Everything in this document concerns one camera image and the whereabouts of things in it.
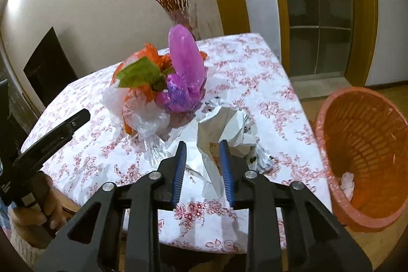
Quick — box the clear plastic bag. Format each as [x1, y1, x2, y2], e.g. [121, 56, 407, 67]
[102, 85, 179, 169]

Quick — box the black wall panel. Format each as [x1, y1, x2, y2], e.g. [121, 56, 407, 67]
[23, 27, 79, 107]

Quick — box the grey stone threshold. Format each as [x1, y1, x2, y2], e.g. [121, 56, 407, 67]
[288, 73, 353, 100]

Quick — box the floral tablecloth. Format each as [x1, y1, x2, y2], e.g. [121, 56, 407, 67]
[21, 33, 334, 255]

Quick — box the person's left forearm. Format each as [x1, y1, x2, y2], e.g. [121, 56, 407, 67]
[8, 224, 48, 268]

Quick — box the glass door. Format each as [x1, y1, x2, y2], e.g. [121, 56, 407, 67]
[277, 0, 354, 76]

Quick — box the orange plastic bag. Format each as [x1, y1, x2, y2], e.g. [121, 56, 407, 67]
[110, 43, 174, 135]

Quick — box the dark wooden cabinet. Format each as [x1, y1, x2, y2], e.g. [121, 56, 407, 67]
[0, 46, 42, 145]

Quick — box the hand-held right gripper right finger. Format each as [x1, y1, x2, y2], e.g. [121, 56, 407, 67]
[218, 139, 373, 272]

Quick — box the green plastic bag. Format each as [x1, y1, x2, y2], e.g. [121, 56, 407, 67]
[115, 56, 166, 89]

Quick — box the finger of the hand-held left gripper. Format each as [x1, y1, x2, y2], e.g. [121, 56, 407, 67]
[13, 109, 92, 171]

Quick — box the white paper bag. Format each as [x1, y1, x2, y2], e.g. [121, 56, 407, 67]
[178, 106, 259, 199]
[204, 98, 278, 174]

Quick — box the wooden door frame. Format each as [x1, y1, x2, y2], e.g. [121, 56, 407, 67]
[266, 0, 379, 88]

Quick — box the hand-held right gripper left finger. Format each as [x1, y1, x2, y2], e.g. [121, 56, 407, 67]
[35, 141, 187, 272]

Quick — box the white crumpled tissue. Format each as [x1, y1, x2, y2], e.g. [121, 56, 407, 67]
[339, 172, 356, 199]

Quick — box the orange plastic basket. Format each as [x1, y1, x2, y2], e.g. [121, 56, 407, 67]
[314, 86, 408, 232]

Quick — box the pink plastic bag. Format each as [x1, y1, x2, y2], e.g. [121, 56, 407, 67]
[159, 24, 208, 115]

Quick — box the person's left hand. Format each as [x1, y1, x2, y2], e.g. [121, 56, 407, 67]
[9, 172, 63, 249]

